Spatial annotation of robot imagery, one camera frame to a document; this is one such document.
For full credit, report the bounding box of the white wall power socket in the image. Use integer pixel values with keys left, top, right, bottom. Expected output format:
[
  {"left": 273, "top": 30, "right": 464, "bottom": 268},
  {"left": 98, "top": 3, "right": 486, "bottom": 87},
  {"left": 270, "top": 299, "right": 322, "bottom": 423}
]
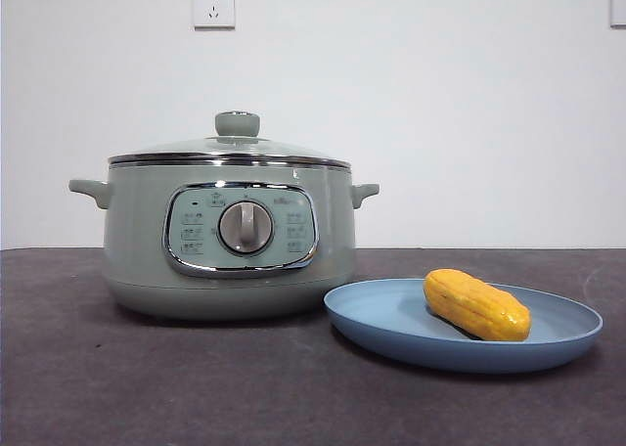
[{"left": 193, "top": 0, "right": 236, "bottom": 30}]

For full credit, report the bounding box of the yellow corn cob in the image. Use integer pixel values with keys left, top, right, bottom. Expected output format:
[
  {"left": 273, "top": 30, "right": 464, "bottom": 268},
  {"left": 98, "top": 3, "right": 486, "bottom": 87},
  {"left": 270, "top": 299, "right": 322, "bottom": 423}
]
[{"left": 423, "top": 268, "right": 532, "bottom": 342}]

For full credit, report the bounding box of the sage green electric steamer pot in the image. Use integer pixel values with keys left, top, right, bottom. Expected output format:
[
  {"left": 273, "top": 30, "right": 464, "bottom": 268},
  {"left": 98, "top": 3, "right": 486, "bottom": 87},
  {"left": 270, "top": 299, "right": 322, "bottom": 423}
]
[{"left": 67, "top": 159, "right": 380, "bottom": 321}]

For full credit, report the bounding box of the glass lid with green knob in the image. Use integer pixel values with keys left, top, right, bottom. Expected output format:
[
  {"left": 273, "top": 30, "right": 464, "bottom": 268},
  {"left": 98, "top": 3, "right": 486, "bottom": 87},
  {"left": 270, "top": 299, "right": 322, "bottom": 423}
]
[{"left": 107, "top": 111, "right": 351, "bottom": 166}]

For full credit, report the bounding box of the light blue round plate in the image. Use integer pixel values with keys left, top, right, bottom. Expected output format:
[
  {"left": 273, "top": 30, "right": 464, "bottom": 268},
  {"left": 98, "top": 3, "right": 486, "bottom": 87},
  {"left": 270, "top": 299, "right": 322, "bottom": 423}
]
[{"left": 323, "top": 278, "right": 604, "bottom": 375}]

